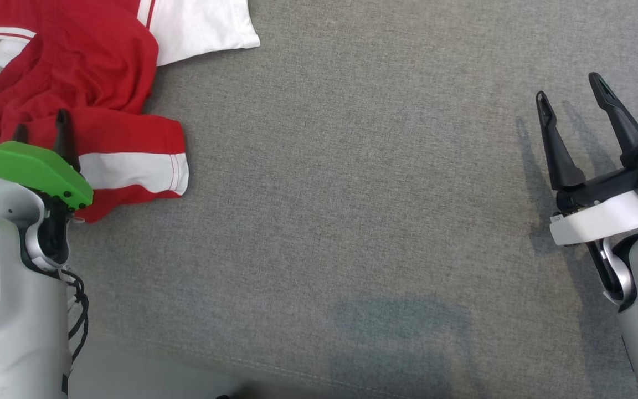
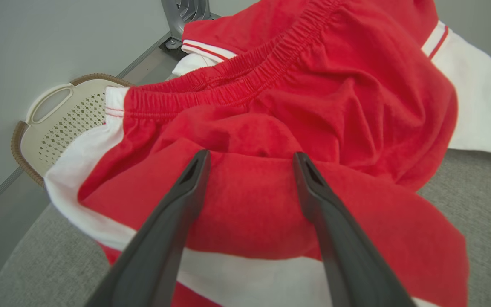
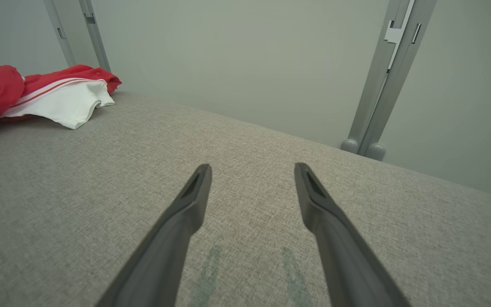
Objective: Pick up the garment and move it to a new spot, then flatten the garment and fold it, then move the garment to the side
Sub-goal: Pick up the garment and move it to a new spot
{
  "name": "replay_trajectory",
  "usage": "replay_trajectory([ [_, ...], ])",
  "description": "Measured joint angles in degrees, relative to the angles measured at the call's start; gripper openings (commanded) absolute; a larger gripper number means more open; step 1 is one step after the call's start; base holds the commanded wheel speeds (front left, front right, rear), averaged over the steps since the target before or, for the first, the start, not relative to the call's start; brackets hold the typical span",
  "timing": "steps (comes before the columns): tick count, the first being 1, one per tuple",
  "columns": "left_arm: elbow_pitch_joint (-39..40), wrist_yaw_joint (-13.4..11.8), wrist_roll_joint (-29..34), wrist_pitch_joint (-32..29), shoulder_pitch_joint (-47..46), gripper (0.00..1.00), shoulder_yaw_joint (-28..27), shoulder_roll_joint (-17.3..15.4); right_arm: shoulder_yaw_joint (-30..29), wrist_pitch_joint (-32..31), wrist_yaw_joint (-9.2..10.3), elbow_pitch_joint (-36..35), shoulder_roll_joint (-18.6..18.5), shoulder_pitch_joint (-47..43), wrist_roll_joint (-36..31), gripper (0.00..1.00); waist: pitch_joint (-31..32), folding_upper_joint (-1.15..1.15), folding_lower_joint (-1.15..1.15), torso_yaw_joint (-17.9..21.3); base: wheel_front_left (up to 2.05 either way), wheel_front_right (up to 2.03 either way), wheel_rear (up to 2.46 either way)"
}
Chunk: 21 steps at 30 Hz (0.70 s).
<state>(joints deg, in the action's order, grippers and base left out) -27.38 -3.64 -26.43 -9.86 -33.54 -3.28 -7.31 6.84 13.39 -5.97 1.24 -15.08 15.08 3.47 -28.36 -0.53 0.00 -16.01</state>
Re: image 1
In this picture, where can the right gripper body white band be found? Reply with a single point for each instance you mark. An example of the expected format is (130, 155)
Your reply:
(612, 216)

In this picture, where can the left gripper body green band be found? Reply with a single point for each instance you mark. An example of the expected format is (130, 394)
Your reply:
(25, 166)

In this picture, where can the red shorts white side stripe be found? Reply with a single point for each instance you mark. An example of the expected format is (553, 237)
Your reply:
(103, 72)

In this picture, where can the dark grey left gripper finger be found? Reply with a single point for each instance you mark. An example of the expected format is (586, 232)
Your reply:
(66, 141)
(20, 135)

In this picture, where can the red white numbered jersey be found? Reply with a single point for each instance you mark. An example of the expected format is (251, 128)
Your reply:
(202, 27)

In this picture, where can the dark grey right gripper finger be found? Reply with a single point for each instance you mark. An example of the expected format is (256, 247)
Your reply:
(560, 160)
(626, 133)

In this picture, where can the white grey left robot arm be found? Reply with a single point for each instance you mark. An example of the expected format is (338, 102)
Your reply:
(3, 310)

